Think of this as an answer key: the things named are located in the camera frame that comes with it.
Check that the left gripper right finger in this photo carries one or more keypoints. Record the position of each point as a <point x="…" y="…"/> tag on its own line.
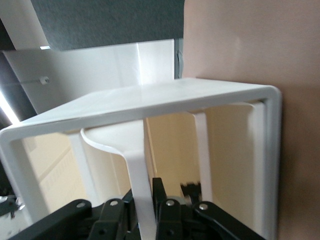
<point x="175" y="220"/>

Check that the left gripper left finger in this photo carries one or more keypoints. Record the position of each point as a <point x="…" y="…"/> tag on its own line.
<point x="75" y="220"/>

